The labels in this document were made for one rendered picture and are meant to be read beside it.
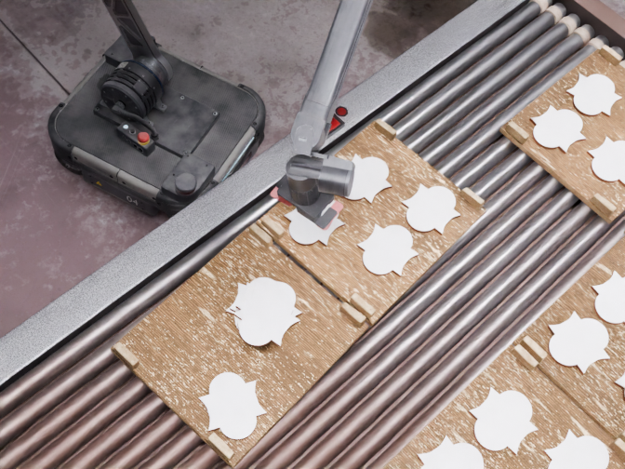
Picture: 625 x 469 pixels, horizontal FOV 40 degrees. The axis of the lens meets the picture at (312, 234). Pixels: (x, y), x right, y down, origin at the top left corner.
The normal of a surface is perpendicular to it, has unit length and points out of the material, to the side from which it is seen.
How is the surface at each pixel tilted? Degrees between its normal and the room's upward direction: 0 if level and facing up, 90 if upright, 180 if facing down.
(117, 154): 0
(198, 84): 0
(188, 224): 0
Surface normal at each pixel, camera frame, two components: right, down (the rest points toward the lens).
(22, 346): 0.10, -0.48
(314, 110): -0.15, 0.07
